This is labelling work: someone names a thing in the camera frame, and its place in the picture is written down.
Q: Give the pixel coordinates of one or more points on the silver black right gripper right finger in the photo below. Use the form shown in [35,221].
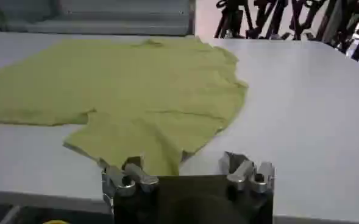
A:
[243,175]

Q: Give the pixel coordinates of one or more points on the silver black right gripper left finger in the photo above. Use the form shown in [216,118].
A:
[127,184]

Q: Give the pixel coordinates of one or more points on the yellow-green shirt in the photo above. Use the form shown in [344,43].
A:
[154,91]

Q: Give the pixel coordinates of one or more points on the small yellow object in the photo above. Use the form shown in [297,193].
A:
[56,222]

